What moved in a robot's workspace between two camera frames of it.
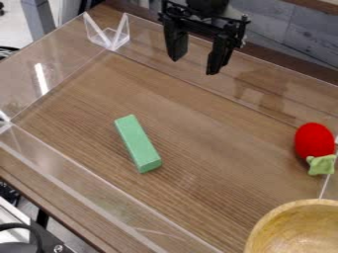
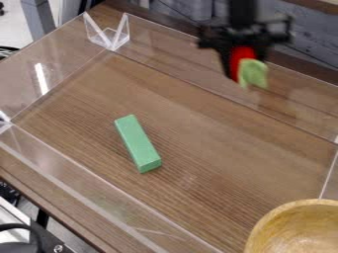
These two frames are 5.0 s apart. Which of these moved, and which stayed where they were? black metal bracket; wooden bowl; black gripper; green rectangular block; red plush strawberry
Moved: red plush strawberry; black gripper
Stayed: green rectangular block; black metal bracket; wooden bowl
